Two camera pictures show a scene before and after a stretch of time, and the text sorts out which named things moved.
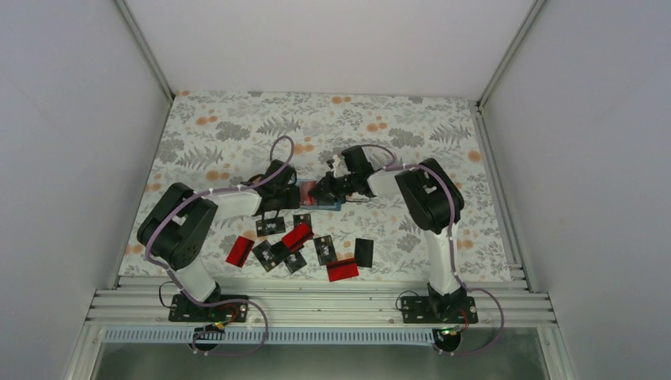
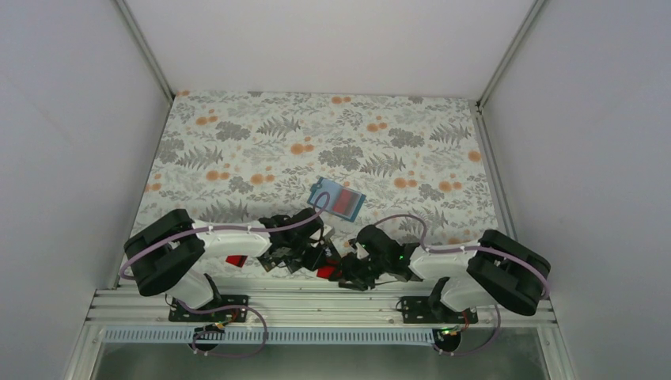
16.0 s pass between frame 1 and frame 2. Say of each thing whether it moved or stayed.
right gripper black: moved
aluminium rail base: stayed
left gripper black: moved
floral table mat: stayed
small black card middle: stayed
